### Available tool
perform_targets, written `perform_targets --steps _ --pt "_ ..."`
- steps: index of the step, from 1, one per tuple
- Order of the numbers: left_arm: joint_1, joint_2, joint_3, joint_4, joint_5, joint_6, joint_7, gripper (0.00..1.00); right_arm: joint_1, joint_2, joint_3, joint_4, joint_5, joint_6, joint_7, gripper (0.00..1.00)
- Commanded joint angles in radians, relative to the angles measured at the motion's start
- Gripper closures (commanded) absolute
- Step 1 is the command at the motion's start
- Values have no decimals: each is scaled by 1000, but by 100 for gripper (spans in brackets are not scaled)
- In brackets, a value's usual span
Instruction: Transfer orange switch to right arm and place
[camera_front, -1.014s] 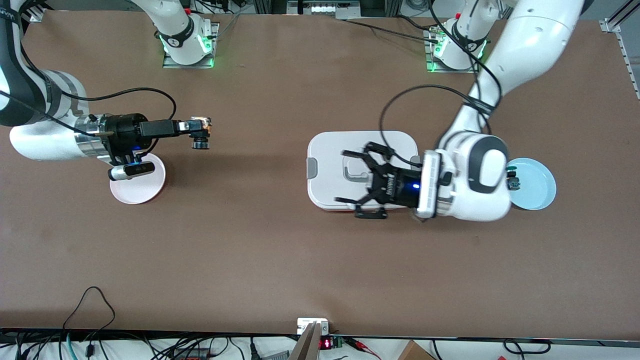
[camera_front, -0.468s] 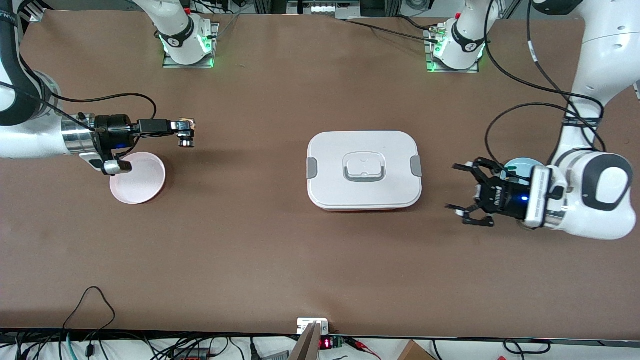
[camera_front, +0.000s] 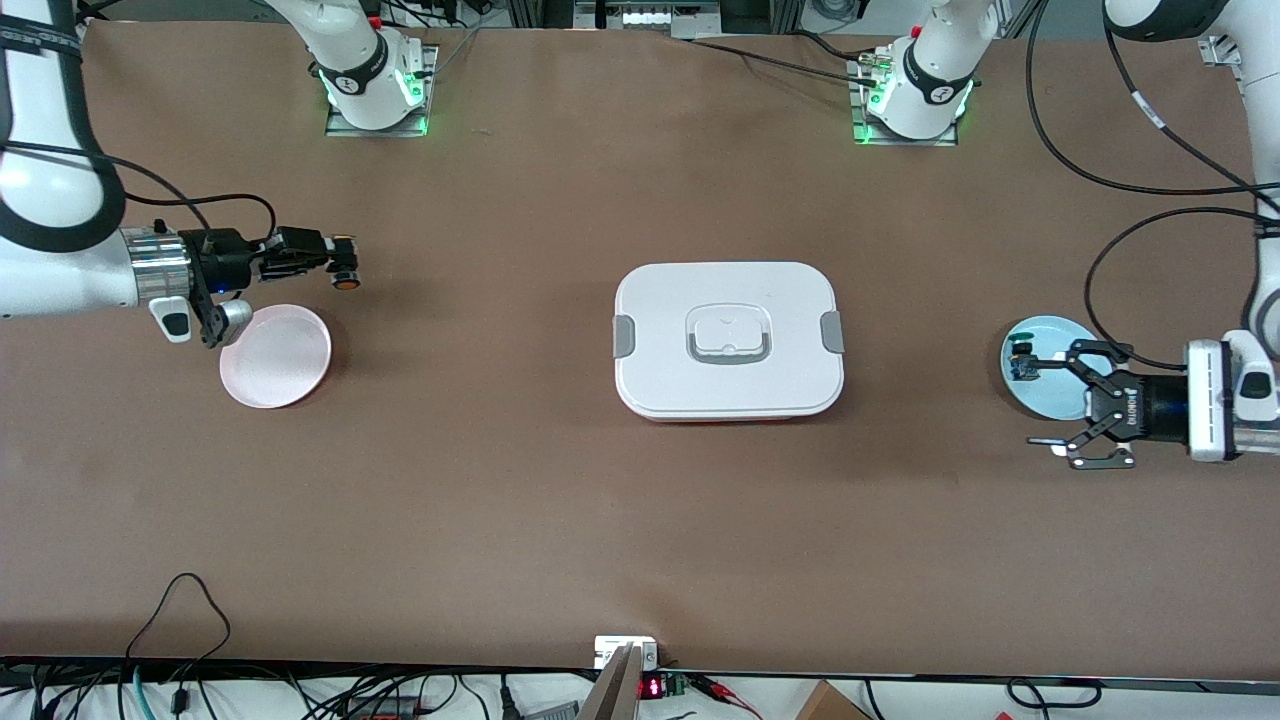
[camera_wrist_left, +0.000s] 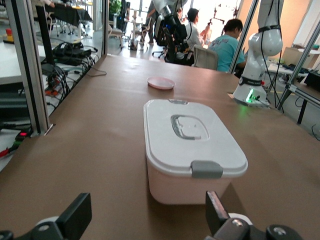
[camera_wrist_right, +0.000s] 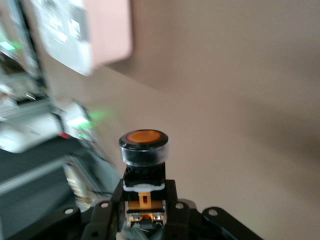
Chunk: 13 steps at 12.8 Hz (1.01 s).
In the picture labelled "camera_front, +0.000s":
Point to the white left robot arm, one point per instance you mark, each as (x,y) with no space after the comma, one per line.
(1265,120)

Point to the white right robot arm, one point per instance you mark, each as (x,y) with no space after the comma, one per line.
(50,270)

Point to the grey metal bar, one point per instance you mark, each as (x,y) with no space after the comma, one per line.
(612,695)

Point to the small white box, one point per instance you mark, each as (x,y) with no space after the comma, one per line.
(610,650)

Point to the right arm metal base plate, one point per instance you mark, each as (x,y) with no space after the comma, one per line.
(340,128)

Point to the red digit display module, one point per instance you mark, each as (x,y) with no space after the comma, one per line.
(651,688)

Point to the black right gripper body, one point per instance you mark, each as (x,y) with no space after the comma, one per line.
(222,262)

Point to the red clip leads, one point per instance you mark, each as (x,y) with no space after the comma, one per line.
(715,685)

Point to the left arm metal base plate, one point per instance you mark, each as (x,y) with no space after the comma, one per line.
(905,142)

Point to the brown cardboard box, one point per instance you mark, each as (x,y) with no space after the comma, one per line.
(825,705)

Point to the white lidded pink lunch box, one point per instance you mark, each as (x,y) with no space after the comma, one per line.
(730,390)

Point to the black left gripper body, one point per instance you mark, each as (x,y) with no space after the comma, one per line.
(1158,407)

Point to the pink round plate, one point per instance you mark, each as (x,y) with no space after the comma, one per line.
(275,370)

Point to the aluminium profile frame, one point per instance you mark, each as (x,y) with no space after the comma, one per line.
(1218,50)

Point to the white power strip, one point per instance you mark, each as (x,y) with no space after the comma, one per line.
(650,17)

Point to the light blue round plate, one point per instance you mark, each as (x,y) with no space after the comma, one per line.
(1040,390)

